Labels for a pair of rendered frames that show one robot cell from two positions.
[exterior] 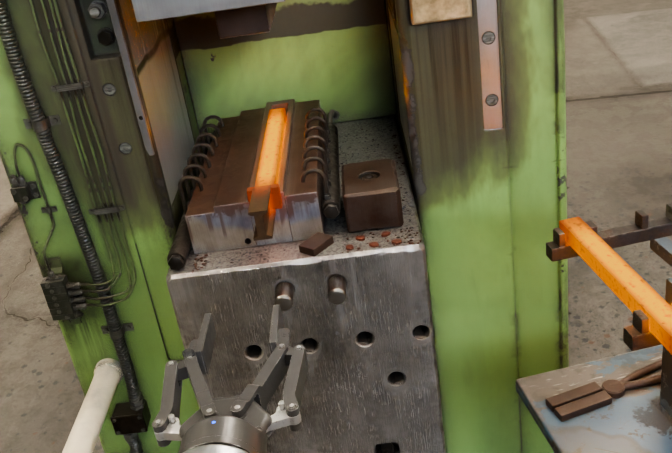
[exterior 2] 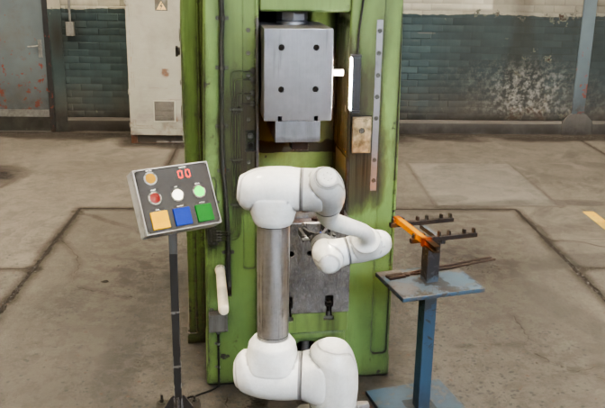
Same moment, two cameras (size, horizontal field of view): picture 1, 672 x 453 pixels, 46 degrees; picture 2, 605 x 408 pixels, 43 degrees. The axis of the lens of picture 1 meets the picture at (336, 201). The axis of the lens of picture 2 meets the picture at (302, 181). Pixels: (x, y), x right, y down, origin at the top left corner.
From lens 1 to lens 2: 2.35 m
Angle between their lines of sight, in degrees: 14
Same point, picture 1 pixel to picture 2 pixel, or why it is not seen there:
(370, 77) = not seen: hidden behind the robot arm
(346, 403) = (318, 277)
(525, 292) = not seen: hidden behind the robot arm
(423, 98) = (351, 176)
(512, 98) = (380, 180)
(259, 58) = (283, 158)
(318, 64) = (305, 164)
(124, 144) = not seen: hidden behind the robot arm
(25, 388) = (107, 318)
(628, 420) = (410, 280)
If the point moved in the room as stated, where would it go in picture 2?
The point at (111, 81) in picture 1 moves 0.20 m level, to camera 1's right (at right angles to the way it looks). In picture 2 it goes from (250, 159) to (293, 158)
